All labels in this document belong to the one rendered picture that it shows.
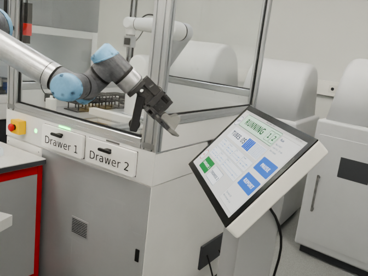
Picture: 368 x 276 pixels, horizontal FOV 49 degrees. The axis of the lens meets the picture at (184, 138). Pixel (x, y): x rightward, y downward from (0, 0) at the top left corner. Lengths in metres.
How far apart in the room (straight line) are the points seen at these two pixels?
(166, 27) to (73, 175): 0.85
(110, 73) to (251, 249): 0.67
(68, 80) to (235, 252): 0.70
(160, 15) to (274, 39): 3.30
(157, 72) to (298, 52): 3.23
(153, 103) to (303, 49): 3.56
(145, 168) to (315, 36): 3.29
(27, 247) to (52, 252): 0.13
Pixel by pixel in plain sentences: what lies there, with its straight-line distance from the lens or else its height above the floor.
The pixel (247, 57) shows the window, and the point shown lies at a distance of 2.25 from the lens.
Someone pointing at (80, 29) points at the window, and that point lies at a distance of 1.93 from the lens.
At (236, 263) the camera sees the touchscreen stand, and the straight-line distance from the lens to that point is 1.29.
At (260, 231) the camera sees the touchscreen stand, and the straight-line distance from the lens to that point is 1.26.
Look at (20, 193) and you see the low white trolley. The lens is 2.10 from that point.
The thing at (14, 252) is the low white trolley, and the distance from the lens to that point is 2.22.
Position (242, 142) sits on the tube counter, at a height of 1.11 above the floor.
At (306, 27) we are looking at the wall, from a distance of 4.70.
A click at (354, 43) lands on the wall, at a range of 4.53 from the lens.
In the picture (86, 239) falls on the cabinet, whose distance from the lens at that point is 2.04.
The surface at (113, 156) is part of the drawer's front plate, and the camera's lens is 1.77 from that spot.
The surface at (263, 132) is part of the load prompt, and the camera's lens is 1.23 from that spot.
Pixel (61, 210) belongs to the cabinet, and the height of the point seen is 0.51.
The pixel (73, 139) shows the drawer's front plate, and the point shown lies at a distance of 1.94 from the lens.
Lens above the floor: 1.38
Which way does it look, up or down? 13 degrees down
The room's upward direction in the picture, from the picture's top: 7 degrees clockwise
